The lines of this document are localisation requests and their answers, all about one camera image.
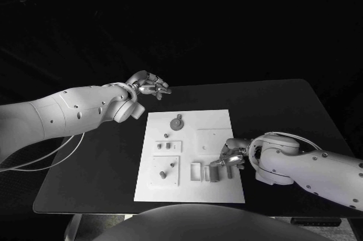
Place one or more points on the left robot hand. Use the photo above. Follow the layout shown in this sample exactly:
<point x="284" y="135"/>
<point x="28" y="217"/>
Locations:
<point x="148" y="85"/>

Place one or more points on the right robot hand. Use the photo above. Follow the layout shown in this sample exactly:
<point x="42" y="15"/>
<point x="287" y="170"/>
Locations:
<point x="233" y="158"/>

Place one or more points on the grey gear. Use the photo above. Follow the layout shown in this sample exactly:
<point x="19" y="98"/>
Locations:
<point x="177" y="125"/>

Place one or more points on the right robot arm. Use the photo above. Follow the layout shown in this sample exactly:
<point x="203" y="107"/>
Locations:
<point x="311" y="166"/>

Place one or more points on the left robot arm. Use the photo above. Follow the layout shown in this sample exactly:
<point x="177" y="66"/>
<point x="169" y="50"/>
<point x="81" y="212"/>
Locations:
<point x="57" y="117"/>

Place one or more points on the white task board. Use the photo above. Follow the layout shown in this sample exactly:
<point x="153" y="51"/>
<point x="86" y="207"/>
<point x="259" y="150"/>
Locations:
<point x="187" y="190"/>

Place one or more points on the thin grey long cylinder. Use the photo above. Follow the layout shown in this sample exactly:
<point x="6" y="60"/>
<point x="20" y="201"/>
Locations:
<point x="229" y="173"/>

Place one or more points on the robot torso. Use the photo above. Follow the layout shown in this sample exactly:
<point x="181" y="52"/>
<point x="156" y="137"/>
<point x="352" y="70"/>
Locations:
<point x="210" y="223"/>

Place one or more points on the black control box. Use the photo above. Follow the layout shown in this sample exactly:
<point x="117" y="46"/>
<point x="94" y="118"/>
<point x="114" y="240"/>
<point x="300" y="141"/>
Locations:
<point x="314" y="222"/>

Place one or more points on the grey table leg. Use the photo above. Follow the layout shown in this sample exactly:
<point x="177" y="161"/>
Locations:
<point x="73" y="228"/>

